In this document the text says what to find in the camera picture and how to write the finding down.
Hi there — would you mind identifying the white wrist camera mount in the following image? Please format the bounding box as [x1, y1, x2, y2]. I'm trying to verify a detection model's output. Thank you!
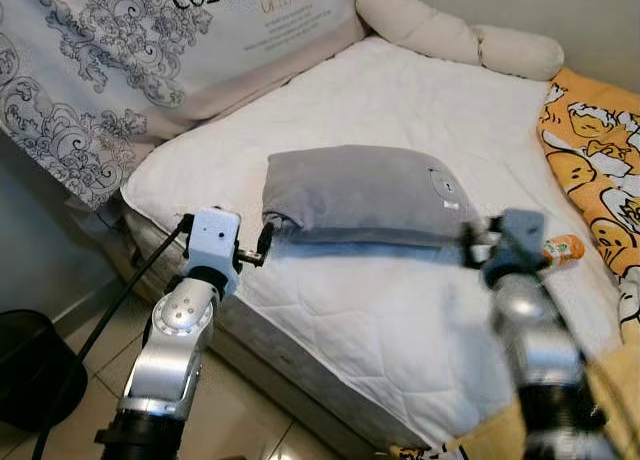
[185, 208, 243, 273]
[488, 210, 549, 281]

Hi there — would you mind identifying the yellow cartoon print blanket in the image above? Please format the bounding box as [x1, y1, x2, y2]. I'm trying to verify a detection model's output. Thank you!
[385, 68, 640, 460]

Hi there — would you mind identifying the orange label plastic bottle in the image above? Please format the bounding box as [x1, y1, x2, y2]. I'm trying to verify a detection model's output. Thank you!
[542, 234, 586, 266]

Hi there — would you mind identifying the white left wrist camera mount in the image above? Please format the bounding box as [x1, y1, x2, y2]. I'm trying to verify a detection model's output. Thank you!
[185, 208, 243, 273]

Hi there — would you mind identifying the grey bed base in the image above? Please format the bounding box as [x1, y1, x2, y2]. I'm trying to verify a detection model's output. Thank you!
[70, 195, 441, 459]

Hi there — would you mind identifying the short beige bolster pillow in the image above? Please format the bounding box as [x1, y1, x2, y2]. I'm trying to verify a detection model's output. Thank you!
[475, 25, 566, 81]

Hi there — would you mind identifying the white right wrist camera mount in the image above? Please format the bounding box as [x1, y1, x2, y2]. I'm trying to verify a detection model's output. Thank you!
[488, 210, 549, 281]

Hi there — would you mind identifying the long beige bolster pillow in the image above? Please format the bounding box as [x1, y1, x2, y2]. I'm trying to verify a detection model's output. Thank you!
[355, 0, 483, 66]

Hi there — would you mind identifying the black waste bin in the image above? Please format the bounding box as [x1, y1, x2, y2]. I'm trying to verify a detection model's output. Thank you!
[0, 310, 89, 431]

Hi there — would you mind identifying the grey pillow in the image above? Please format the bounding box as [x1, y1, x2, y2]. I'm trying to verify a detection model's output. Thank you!
[262, 145, 479, 249]

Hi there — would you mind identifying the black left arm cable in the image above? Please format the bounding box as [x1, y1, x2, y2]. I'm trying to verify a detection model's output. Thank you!
[30, 215, 196, 460]

